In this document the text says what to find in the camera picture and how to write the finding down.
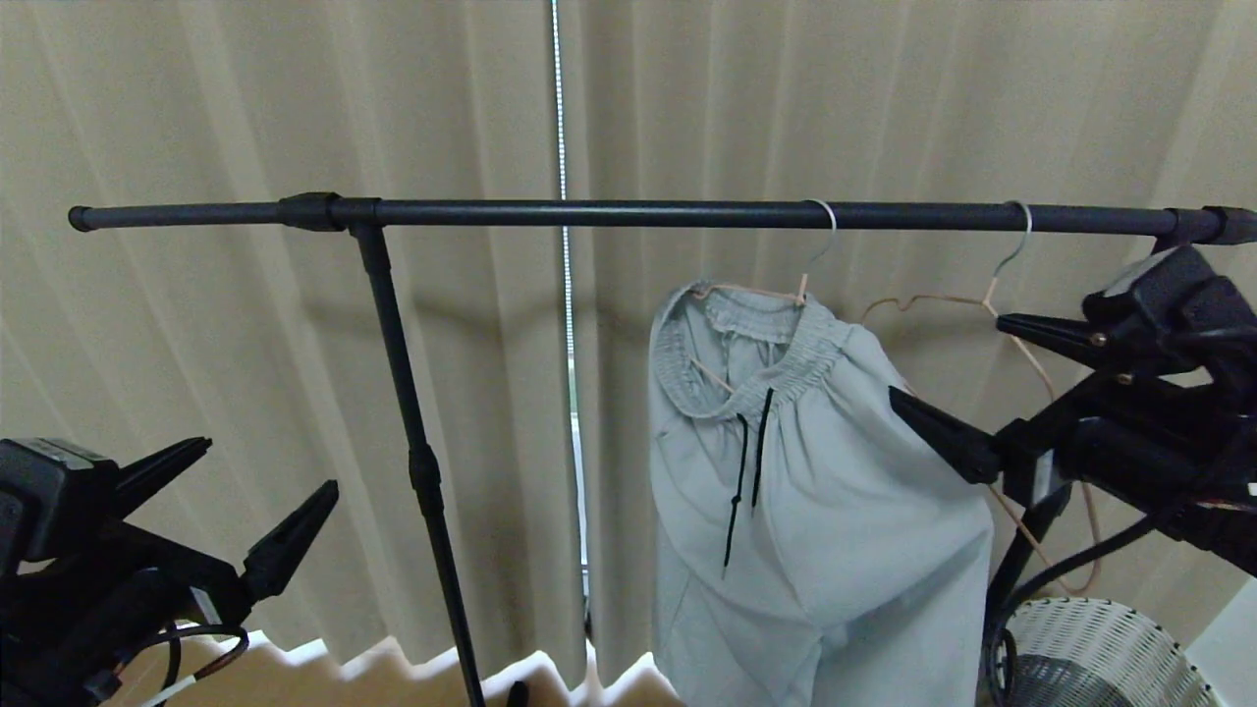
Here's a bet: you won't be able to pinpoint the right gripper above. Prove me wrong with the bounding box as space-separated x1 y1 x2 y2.
889 312 1257 576

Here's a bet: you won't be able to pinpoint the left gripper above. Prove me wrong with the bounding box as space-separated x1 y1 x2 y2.
0 437 341 707

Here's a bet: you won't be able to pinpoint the pale grey shorts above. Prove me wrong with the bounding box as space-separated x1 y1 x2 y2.
648 283 995 707

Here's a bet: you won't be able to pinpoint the pink clothes hanger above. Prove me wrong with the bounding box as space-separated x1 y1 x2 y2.
862 201 1103 596
685 199 838 396

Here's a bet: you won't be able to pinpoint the white laundry basket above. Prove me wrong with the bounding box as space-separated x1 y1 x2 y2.
987 597 1221 707

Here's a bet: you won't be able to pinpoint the black clothes rack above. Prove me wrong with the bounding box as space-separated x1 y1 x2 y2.
69 191 1257 707

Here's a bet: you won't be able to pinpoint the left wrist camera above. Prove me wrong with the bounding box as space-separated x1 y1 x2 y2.
0 437 121 567

